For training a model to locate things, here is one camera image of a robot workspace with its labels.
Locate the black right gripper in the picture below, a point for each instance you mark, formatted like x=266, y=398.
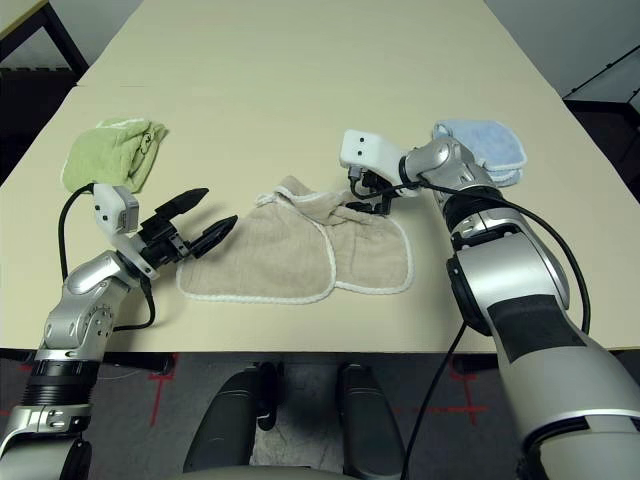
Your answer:
x=375, y=187

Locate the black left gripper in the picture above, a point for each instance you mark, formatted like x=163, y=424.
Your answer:
x=165, y=242

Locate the beige towel with white trim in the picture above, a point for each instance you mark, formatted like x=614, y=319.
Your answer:
x=270, y=260

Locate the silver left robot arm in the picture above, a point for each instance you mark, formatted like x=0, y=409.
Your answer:
x=80, y=310

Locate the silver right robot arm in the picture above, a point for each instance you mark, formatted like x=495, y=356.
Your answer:
x=505, y=280

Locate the green folded towel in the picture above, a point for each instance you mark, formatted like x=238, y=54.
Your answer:
x=110, y=150

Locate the light blue folded towel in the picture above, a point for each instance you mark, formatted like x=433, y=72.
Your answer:
x=495, y=142

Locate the black table foot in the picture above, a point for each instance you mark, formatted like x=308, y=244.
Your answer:
x=162, y=367

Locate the red tape floor cross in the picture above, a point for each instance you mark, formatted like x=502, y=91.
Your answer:
x=161, y=378
x=471, y=407

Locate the dark grey robot left leg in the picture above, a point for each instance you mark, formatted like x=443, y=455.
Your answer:
x=225, y=420

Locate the black foam floor mat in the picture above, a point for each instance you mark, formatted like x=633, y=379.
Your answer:
x=25, y=110

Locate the light grey robot torso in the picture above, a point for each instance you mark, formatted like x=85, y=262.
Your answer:
x=260, y=475

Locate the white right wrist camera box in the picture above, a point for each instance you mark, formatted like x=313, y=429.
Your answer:
x=365, y=147

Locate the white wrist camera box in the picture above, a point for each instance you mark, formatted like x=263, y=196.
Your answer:
x=365, y=147
x=107, y=205

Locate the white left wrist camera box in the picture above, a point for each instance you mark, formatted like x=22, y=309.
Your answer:
x=107, y=205

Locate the black frame cabinet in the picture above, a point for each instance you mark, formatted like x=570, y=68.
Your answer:
x=610, y=125

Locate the side table with black frame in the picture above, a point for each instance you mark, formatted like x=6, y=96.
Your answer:
x=12, y=15

